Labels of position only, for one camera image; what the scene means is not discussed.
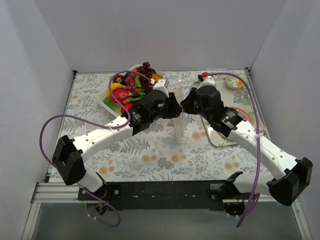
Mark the light red grape bunch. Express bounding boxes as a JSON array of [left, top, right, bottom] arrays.
[[124, 73, 141, 96]]

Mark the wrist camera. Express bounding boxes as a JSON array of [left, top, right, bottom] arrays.
[[153, 78, 169, 97], [197, 72, 216, 88]]

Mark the floral bowl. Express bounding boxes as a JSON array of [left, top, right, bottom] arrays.
[[225, 75, 245, 90]]

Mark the pink plate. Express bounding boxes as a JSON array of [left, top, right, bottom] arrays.
[[230, 106, 255, 125]]

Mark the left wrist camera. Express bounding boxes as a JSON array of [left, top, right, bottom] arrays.
[[153, 78, 169, 97]]

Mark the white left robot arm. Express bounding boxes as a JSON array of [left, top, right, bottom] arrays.
[[52, 90, 182, 200]]

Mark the dark purple grape bunch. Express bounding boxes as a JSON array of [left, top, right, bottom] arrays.
[[136, 62, 156, 92]]

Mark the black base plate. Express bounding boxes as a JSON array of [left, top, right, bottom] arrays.
[[77, 180, 251, 211]]

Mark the yellow banana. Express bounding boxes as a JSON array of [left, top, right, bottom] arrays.
[[105, 82, 127, 97]]

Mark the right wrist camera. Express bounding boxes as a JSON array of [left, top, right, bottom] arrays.
[[197, 72, 216, 88]]

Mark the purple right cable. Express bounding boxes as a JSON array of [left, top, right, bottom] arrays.
[[204, 72, 262, 228]]

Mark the white fruit basket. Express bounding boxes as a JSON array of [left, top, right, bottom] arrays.
[[99, 64, 166, 118]]

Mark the pink dragon fruit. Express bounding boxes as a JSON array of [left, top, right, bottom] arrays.
[[109, 88, 133, 104]]

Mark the dark mangosteen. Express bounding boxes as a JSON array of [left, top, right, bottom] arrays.
[[112, 74, 126, 85]]

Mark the red apple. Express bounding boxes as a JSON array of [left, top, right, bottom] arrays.
[[120, 102, 133, 113]]

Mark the clear zip top bag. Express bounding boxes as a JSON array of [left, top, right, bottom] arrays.
[[174, 79, 186, 140]]

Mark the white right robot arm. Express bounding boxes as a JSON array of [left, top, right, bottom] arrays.
[[181, 83, 313, 206]]

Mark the aluminium frame rail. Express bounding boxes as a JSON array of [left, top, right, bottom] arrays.
[[31, 182, 83, 204]]

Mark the orange pineapple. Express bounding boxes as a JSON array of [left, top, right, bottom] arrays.
[[152, 73, 163, 82]]

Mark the floral tablecloth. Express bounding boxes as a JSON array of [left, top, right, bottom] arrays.
[[61, 73, 257, 182]]

